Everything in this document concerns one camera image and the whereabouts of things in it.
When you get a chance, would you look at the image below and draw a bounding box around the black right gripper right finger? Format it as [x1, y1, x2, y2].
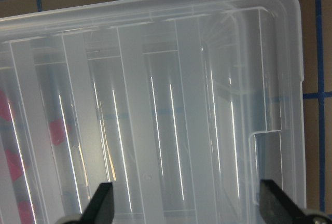
[259, 179, 328, 224]

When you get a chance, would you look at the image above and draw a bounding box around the clear plastic box lid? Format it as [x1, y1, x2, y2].
[1, 0, 307, 223]

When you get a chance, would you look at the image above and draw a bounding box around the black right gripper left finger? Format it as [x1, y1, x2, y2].
[60, 181, 115, 224]

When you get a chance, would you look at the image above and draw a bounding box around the red block under lid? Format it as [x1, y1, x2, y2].
[49, 119, 72, 146]

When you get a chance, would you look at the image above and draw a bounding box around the red block upper left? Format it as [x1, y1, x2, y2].
[0, 91, 11, 121]

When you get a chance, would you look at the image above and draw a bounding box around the red block lower left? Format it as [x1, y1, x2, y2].
[5, 149, 29, 182]

